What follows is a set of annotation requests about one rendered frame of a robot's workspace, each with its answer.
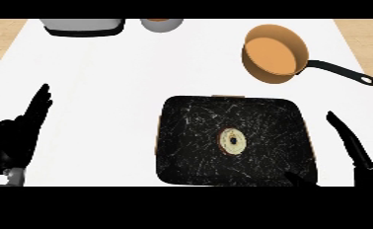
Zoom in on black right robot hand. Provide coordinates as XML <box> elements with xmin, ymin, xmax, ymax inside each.
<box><xmin>283</xmin><ymin>110</ymin><xmax>373</xmax><ymax>188</ymax></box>

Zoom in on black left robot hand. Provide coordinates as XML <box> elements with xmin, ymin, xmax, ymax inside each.
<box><xmin>0</xmin><ymin>83</ymin><xmax>54</xmax><ymax>172</ymax></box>

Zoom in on black marbled tray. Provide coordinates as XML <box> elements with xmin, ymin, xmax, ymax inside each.
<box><xmin>153</xmin><ymin>94</ymin><xmax>318</xmax><ymax>188</ymax></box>

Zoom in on cream frosted cupcake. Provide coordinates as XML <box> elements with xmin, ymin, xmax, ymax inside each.
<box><xmin>215</xmin><ymin>126</ymin><xmax>247</xmax><ymax>157</ymax></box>

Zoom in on grey appliance with black base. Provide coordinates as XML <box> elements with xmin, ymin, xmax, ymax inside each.
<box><xmin>39</xmin><ymin>18</ymin><xmax>126</xmax><ymax>38</ymax></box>

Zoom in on grey round cup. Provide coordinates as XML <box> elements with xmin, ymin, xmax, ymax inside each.
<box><xmin>140</xmin><ymin>18</ymin><xmax>185</xmax><ymax>34</ymax></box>

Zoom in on orange pot with black handle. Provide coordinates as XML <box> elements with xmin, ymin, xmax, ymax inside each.
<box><xmin>240</xmin><ymin>24</ymin><xmax>373</xmax><ymax>87</ymax></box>

